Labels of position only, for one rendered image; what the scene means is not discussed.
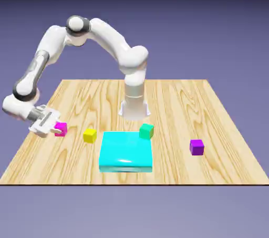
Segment small purple cube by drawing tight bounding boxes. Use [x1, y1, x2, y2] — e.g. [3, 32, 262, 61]
[189, 139, 205, 156]

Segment small yellow cube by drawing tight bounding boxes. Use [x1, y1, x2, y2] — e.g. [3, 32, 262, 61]
[82, 128, 98, 144]

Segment small magenta cube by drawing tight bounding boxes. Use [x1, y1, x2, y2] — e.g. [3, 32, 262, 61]
[54, 122, 68, 137]

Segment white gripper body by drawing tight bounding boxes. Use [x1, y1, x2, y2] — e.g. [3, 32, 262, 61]
[28, 108, 61, 138]

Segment large cyan box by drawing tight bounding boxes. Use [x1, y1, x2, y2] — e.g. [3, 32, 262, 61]
[98, 131, 153, 173]

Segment small green cube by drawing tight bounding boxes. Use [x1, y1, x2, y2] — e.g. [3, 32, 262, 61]
[139, 123, 154, 140]

